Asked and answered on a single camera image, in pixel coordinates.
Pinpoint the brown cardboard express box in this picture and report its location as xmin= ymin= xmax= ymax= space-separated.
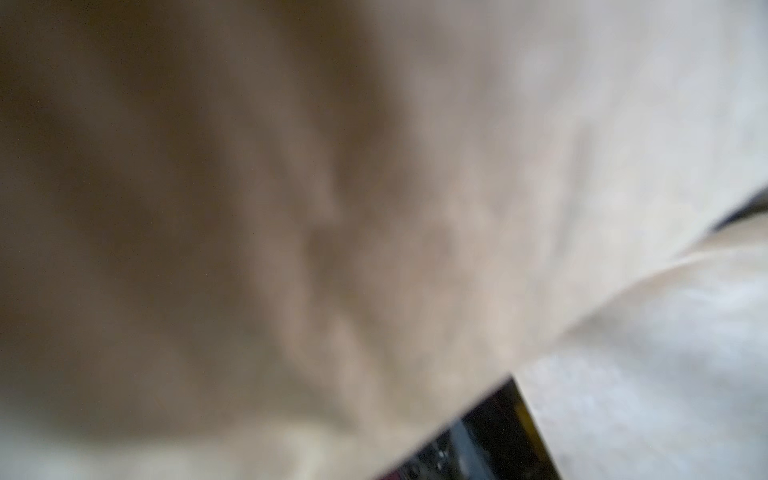
xmin=1 ymin=1 xmax=767 ymax=479

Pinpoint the dark item inside box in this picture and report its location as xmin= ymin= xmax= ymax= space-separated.
xmin=384 ymin=379 xmax=560 ymax=480

